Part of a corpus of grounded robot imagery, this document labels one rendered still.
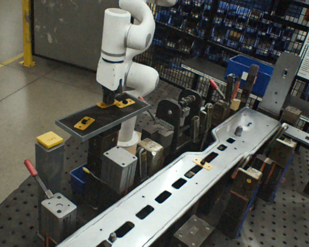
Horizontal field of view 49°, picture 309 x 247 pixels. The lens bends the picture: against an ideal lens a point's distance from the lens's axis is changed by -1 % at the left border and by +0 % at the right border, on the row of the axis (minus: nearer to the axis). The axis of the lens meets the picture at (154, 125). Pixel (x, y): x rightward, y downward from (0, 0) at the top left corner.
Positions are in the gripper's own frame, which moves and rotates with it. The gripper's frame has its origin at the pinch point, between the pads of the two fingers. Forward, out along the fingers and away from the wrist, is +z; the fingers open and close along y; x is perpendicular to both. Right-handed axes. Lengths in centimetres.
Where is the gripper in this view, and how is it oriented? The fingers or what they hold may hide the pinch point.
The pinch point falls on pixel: (108, 97)
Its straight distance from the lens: 127.4
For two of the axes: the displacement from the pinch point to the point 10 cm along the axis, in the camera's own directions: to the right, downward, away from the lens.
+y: 7.3, 4.6, -5.0
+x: 6.6, -3.0, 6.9
